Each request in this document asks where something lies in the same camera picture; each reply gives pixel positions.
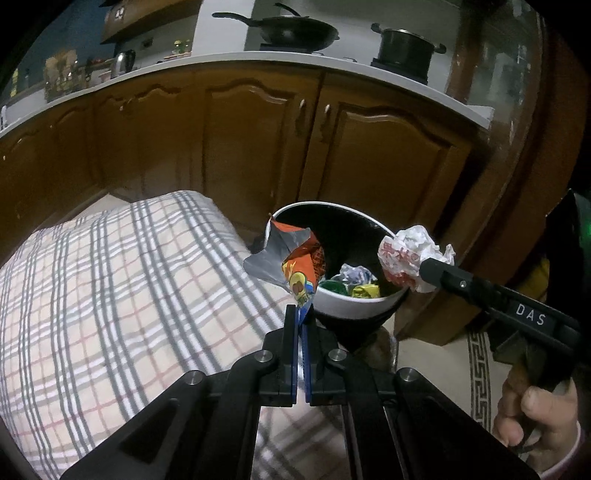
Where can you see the black wok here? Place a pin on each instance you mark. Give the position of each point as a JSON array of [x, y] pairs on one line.
[[300, 30]]

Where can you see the wooden kitchen cabinet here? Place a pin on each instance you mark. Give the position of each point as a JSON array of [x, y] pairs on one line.
[[198, 138]]

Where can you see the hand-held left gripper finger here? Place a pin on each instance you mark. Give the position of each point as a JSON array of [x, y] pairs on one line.
[[299, 369], [308, 369]]

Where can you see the white bin with black liner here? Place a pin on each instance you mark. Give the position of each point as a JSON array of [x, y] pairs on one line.
[[351, 235]]

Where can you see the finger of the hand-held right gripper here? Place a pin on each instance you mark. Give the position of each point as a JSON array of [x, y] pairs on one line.
[[455, 281]]

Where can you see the black cooking pot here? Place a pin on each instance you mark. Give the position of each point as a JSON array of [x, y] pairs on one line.
[[406, 46]]

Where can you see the wooden door with glass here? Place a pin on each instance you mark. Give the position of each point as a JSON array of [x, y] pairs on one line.
[[517, 138]]

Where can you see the white paper wrapper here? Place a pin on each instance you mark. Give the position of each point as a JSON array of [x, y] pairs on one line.
[[406, 254]]

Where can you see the white kitchen countertop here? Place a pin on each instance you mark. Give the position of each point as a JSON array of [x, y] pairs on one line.
[[231, 60]]

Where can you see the orange snack packet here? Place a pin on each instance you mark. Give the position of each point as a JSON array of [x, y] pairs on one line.
[[300, 263]]

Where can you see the person's right hand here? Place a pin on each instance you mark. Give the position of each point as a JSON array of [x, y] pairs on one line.
[[547, 415]]

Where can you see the foil wrappers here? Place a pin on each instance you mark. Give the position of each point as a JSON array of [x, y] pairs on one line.
[[358, 273]]

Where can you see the plaid blanket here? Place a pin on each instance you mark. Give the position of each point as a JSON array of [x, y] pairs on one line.
[[115, 300]]

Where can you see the jars on countertop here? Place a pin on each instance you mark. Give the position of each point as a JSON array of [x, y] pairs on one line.
[[62, 76]]

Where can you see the yellow wrapper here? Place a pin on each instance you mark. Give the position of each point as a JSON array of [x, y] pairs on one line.
[[367, 291]]

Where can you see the wooden wall shelf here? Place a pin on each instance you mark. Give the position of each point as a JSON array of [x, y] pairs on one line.
[[147, 21]]

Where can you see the black cooker under wok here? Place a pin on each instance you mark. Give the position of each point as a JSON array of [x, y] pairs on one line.
[[277, 47]]

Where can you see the person's right forearm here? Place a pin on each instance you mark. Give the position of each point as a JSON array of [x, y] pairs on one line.
[[570, 459]]

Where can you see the metal kettle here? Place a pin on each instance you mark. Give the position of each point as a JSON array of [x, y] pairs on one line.
[[123, 63]]

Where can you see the patterned rug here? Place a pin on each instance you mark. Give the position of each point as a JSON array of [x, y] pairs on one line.
[[480, 374]]

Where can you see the black cooker under pot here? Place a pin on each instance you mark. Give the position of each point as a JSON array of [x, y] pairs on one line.
[[399, 70]]

